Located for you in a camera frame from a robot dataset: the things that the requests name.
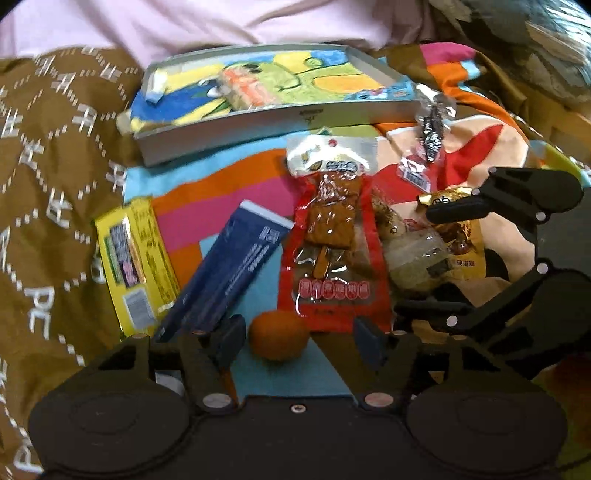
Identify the gold chicken snack packet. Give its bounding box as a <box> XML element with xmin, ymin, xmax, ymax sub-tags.
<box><xmin>418</xmin><ymin>186</ymin><xmax>487</xmax><ymax>280</ymax></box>

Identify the plastic bag of clothes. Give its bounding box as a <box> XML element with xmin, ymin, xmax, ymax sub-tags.
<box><xmin>431</xmin><ymin>1</ymin><xmax>590</xmax><ymax>106</ymax></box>

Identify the orange white wafer snack pack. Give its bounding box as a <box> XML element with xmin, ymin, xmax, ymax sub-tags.
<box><xmin>217</xmin><ymin>65</ymin><xmax>281</xmax><ymax>111</ymax></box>

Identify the clear pack braised meat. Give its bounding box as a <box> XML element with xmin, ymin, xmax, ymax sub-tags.
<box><xmin>372</xmin><ymin>187</ymin><xmax>452</xmax><ymax>294</ymax></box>

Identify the small orange tangerine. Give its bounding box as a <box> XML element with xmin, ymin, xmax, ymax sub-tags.
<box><xmin>249</xmin><ymin>310</ymin><xmax>310</xmax><ymax>362</ymax></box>

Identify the brown PF patterned quilt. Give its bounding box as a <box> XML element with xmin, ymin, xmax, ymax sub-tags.
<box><xmin>1</xmin><ymin>47</ymin><xmax>142</xmax><ymax>479</ymax></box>

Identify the red tofu skewer snack pack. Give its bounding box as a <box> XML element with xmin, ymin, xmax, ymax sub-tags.
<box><xmin>277</xmin><ymin>134</ymin><xmax>392</xmax><ymax>333</ymax></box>

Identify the grey cardboard tray box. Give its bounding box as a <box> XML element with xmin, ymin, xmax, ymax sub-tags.
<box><xmin>121</xmin><ymin>43</ymin><xmax>421</xmax><ymax>167</ymax></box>

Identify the pink hanging cloth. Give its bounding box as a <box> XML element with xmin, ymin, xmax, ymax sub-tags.
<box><xmin>1</xmin><ymin>1</ymin><xmax>435</xmax><ymax>66</ymax></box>

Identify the yellow snack packet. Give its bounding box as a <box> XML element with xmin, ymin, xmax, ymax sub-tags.
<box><xmin>94</xmin><ymin>197</ymin><xmax>180</xmax><ymax>337</ymax></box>

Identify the dark blue tube box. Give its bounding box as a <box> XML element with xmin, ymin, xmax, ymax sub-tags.
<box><xmin>152</xmin><ymin>200</ymin><xmax>294</xmax><ymax>343</ymax></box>

